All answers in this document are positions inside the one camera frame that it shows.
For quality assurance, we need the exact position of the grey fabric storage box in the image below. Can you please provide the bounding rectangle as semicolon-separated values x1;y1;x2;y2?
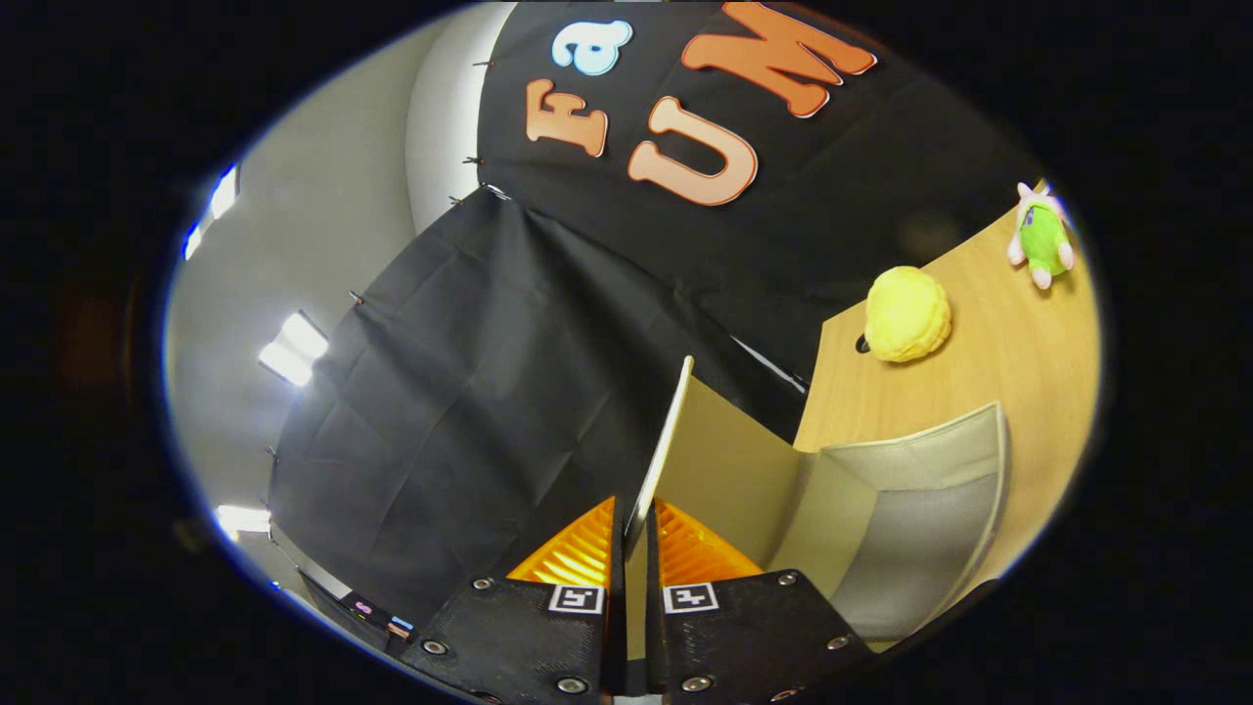
625;355;1011;655

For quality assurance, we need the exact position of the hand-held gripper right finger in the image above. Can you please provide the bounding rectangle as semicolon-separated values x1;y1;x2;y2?
644;497;877;705

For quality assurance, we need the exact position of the ceiling light panel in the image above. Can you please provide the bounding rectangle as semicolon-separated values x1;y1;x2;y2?
184;164;242;261
215;503;272;541
258;310;330;387

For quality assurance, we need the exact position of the yellow plush toy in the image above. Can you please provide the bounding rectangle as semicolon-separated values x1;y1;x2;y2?
864;266;952;364

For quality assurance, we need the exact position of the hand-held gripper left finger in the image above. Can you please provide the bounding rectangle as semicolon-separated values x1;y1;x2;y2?
399;494;627;705

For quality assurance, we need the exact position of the green and pink plush toy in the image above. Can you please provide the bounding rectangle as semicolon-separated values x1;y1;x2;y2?
1008;182;1076;291

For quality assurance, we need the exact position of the black backdrop cloth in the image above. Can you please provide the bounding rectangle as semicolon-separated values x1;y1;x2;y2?
269;0;1048;628

